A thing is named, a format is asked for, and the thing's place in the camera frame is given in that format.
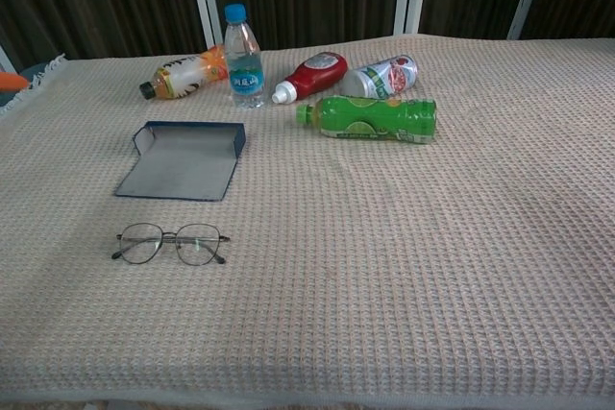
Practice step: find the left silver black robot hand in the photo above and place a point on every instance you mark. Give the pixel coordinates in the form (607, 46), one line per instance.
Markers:
(9, 81)

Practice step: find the blue glasses case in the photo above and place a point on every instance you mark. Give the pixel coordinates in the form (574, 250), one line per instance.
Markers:
(182, 165)

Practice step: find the thin black metal eyeglasses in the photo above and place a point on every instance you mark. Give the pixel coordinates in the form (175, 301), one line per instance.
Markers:
(194, 249)

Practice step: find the orange juice bottle black cap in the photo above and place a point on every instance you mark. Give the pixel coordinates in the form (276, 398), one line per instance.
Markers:
(182, 76)

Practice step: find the clear water bottle blue cap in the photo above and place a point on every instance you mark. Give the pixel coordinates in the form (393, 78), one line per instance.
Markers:
(245, 79)

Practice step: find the red ketchup squeeze bottle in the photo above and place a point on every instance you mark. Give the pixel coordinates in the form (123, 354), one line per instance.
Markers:
(312, 76)

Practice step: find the green drink bottle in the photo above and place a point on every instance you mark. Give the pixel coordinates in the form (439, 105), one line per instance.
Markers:
(365, 117)

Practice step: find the white red drink can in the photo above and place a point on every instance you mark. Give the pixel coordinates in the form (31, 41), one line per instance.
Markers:
(384, 76)

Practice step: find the beige waffle weave tablecloth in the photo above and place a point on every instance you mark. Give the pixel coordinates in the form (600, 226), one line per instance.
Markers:
(384, 261)

